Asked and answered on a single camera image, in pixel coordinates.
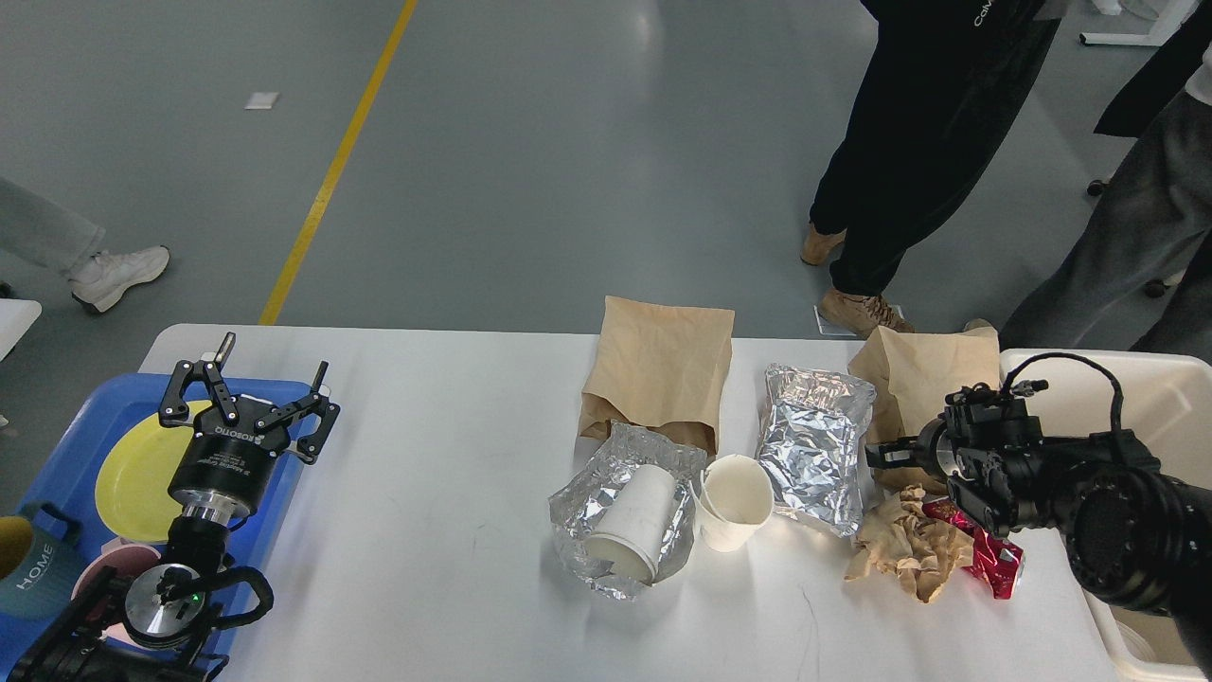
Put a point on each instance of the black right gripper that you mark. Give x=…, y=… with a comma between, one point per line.
x=932, y=452

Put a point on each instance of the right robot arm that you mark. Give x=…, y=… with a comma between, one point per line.
x=1135, y=538

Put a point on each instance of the white side table corner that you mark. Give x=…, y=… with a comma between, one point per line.
x=17, y=316

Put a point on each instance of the brown paper bag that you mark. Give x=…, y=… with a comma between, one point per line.
x=659, y=367
x=913, y=372

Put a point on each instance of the person in black clothes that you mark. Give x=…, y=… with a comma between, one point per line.
x=945, y=83

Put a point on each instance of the white furniture base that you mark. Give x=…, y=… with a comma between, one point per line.
x=1154, y=22

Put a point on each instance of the pink mug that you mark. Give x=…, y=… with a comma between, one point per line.
x=130, y=560

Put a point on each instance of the teal green mug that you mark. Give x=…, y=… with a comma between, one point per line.
x=38, y=570

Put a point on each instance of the yellow plastic plate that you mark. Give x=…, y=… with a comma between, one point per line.
x=147, y=457

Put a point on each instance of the white paper cup lying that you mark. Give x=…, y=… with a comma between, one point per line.
x=630, y=533

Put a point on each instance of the pale green plate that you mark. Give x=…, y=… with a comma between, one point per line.
x=109, y=503

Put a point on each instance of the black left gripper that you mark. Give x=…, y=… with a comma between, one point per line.
x=227, y=459

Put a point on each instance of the cream plastic bin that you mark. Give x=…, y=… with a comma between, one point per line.
x=1062, y=633

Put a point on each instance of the person in grey trousers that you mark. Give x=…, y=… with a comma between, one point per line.
x=1158, y=205

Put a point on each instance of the silver foil bag right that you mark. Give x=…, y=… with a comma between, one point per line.
x=812, y=426

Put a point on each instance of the red wrapper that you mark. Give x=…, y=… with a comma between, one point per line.
x=997, y=562

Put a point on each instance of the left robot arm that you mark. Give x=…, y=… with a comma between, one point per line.
x=155, y=626

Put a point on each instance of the person with white sneaker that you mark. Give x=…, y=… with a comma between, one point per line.
x=42, y=233

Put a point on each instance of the white paper cup upright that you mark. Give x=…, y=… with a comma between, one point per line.
x=734, y=498

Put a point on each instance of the crumpled brown paper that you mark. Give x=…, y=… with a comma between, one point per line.
x=898, y=538

